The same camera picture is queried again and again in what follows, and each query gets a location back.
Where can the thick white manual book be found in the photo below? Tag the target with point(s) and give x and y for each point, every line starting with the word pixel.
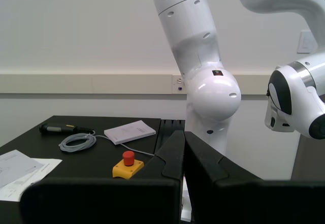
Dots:
pixel 130 132

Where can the leaflet with robot drawing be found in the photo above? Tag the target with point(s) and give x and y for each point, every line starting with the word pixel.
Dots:
pixel 15 168

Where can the yellow emergency stop red button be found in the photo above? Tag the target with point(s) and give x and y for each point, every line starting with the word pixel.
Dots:
pixel 128 166

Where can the white printed paper sheet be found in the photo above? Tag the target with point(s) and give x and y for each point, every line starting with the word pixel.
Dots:
pixel 49 165

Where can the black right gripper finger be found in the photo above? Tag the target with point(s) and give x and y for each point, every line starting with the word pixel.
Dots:
pixel 101 201
pixel 254 201

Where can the white wall light switch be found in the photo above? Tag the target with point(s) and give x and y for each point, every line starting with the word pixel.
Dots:
pixel 306 42

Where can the white wall socket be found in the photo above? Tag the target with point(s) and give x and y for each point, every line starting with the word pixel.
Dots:
pixel 178 81

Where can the black slatted platform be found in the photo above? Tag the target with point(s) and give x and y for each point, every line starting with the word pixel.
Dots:
pixel 167 130

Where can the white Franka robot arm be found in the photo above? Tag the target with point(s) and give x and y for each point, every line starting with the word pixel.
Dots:
pixel 213 99

